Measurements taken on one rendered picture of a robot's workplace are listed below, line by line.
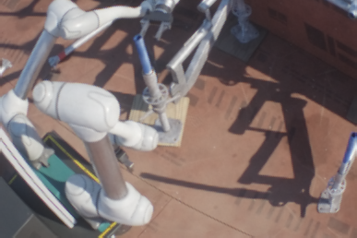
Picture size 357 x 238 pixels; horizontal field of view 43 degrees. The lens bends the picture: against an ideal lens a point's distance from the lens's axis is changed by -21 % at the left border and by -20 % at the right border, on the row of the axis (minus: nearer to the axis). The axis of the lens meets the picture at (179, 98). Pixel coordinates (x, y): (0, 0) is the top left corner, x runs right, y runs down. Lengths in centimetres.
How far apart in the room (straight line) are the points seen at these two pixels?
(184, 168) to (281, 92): 70
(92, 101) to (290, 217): 142
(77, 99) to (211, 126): 144
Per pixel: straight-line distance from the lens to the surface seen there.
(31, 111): 338
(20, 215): 204
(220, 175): 284
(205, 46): 291
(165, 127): 293
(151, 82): 260
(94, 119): 165
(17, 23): 407
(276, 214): 272
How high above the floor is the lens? 253
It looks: 54 degrees down
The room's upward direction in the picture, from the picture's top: 15 degrees counter-clockwise
